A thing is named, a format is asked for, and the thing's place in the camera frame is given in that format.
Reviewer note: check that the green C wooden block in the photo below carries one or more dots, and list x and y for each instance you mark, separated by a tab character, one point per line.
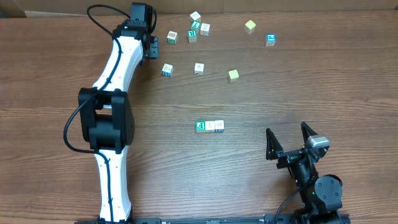
200	127

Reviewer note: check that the blue top wooden block right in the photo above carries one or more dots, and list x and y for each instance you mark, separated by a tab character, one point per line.
270	40

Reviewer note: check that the yellow top wooden block far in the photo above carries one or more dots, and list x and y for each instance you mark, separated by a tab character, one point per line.
249	26

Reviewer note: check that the white picture wooden block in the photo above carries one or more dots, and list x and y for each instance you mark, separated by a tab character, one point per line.
199	69

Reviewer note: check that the plain wooden picture block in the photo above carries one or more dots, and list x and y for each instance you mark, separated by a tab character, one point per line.
209	126

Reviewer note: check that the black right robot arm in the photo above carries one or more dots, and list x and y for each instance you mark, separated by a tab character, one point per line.
321	196

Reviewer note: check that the white top block back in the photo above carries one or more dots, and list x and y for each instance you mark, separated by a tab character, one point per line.
195	16

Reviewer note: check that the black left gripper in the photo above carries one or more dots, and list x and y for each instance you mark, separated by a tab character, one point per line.
154	51

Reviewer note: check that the green R wooden block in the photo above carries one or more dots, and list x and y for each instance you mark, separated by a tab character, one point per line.
192	36

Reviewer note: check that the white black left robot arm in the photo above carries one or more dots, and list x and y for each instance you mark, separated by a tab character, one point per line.
107	120

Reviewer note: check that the green L wooden block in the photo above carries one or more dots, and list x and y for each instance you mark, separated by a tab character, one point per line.
195	26

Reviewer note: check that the yellow wooden block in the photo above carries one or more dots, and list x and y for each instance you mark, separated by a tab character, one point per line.
249	26
233	76

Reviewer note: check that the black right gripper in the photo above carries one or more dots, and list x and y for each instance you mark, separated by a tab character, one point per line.
275	152

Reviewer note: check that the blue side picture block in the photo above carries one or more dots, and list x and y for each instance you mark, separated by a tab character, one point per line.
167	70

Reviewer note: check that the green B wooden block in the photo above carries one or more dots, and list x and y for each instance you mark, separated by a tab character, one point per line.
172	37

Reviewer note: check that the blue side wooden block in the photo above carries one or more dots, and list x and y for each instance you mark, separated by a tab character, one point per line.
219	126

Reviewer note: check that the white X wooden block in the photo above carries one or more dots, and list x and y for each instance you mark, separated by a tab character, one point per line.
205	29

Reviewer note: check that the yellow top wooden block near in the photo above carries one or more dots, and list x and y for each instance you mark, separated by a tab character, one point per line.
233	76

